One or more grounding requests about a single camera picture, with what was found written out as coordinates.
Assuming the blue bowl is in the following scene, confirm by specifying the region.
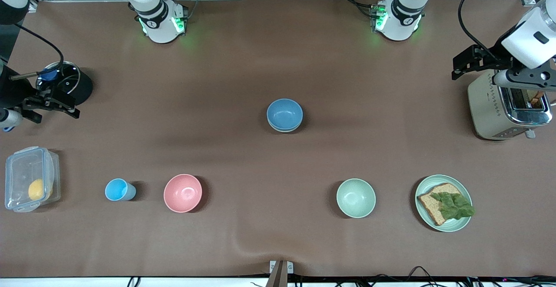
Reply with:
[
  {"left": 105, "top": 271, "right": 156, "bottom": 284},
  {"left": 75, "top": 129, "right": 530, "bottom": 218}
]
[{"left": 266, "top": 99, "right": 304, "bottom": 130}]

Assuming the light green bowl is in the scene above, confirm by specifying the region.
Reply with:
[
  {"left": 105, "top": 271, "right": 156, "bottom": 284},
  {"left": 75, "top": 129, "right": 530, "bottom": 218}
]
[
  {"left": 336, "top": 178, "right": 377, "bottom": 218},
  {"left": 268, "top": 120, "right": 303, "bottom": 134}
]

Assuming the pink bowl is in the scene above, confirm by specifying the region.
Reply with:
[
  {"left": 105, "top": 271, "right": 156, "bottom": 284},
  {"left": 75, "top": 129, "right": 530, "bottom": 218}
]
[{"left": 163, "top": 174, "right": 203, "bottom": 213}]

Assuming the glass pot lid blue knob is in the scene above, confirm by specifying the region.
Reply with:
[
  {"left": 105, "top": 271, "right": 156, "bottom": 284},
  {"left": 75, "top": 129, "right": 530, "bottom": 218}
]
[{"left": 36, "top": 61, "right": 81, "bottom": 101}]

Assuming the silver beige toaster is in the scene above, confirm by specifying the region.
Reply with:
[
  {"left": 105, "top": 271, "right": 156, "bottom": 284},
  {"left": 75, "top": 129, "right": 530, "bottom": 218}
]
[{"left": 467, "top": 71, "right": 553, "bottom": 141}]

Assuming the brown toast slice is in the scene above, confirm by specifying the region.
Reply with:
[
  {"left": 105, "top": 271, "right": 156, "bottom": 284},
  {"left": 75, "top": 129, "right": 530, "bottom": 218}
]
[{"left": 528, "top": 90, "right": 546, "bottom": 108}]

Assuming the clear plastic lidded container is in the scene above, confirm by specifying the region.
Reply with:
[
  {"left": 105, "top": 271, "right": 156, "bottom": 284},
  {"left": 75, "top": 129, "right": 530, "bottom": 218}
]
[{"left": 4, "top": 146, "right": 61, "bottom": 213}]

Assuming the yellow lemon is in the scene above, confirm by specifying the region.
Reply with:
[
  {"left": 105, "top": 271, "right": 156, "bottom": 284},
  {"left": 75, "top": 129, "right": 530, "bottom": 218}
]
[{"left": 28, "top": 179, "right": 53, "bottom": 201}]

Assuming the light blue cup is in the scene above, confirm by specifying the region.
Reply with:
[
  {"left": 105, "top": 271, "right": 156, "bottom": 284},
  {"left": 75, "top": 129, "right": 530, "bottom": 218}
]
[{"left": 105, "top": 178, "right": 136, "bottom": 201}]

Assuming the green lettuce leaf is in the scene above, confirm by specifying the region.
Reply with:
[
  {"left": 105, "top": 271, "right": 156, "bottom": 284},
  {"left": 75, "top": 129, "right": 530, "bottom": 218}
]
[{"left": 430, "top": 191, "right": 476, "bottom": 221}]

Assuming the brown bread slice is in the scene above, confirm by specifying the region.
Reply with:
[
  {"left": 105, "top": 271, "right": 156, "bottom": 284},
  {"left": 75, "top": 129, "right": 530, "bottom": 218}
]
[{"left": 417, "top": 183, "right": 463, "bottom": 226}]

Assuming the light green plate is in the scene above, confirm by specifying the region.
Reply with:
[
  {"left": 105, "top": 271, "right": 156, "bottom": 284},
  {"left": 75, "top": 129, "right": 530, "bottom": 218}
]
[{"left": 415, "top": 175, "right": 473, "bottom": 233}]

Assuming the black pot with blue handle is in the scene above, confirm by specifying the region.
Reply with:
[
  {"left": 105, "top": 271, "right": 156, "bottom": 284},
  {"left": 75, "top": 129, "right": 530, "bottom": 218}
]
[{"left": 2, "top": 61, "right": 93, "bottom": 132}]

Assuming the metal table edge bracket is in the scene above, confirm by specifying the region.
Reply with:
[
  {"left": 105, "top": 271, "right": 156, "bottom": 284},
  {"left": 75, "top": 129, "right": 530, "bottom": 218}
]
[{"left": 269, "top": 260, "right": 294, "bottom": 287}]

